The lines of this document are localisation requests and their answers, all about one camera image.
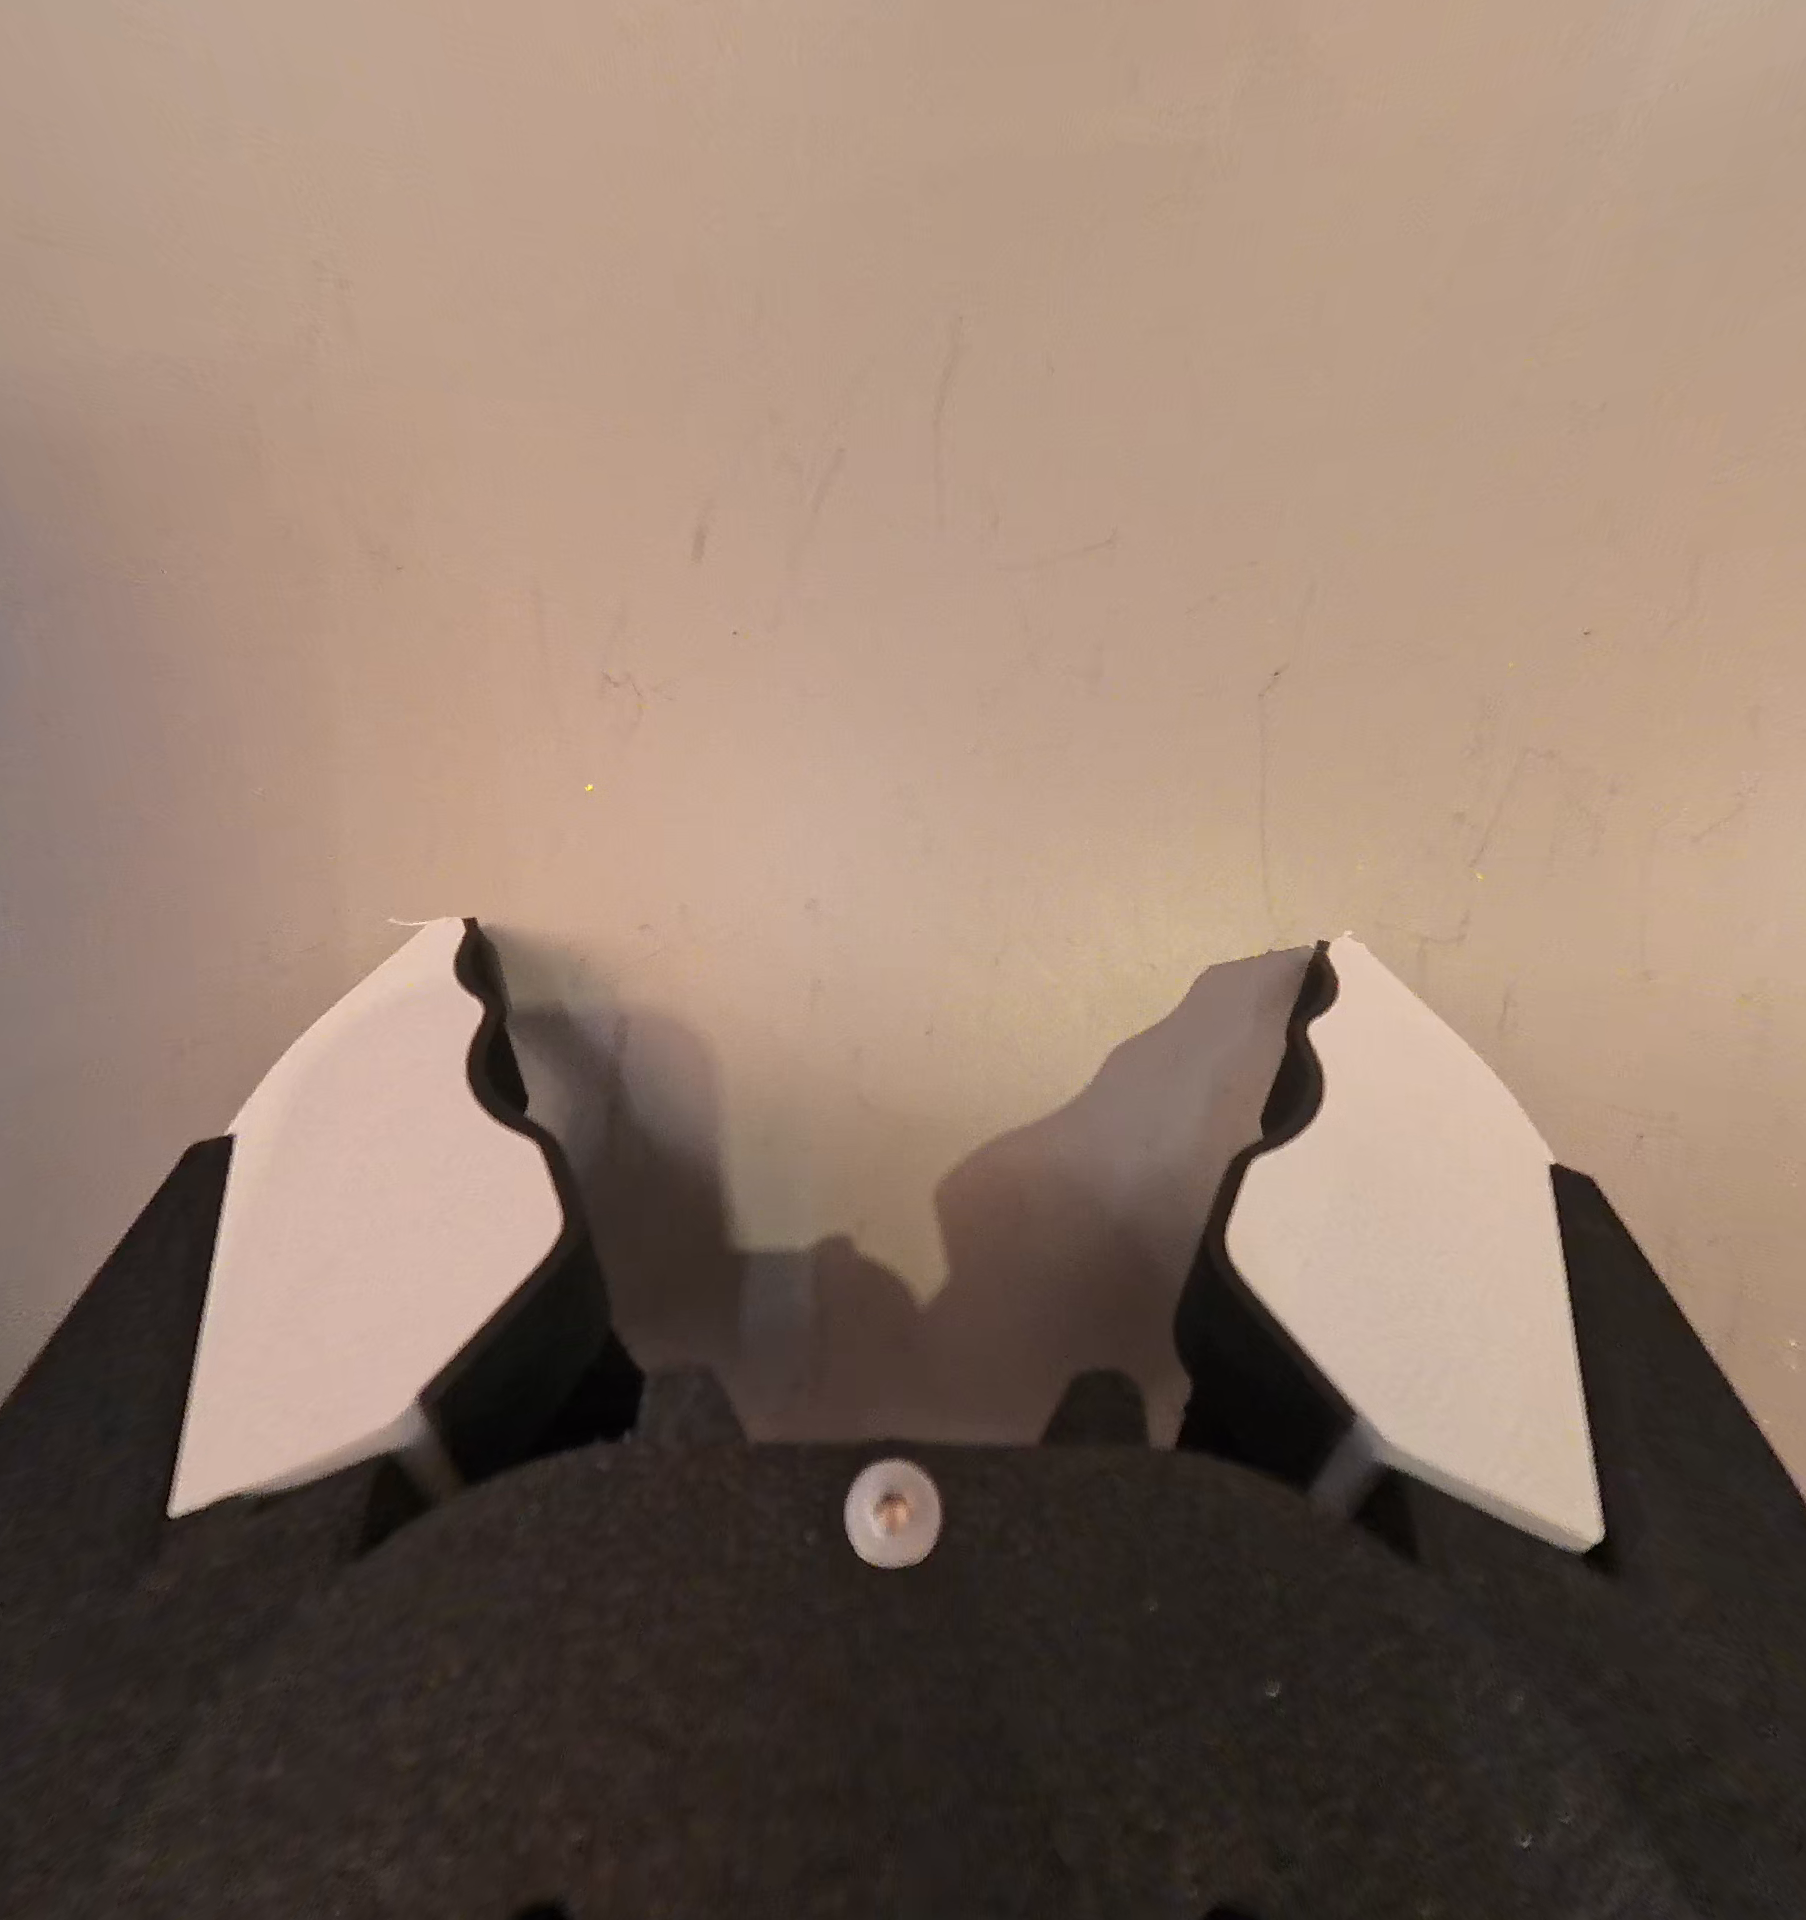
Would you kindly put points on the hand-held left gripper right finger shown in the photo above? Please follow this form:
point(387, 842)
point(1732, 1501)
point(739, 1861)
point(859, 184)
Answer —
point(1413, 1244)

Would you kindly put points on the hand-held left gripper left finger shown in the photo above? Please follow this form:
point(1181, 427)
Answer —
point(363, 1230)

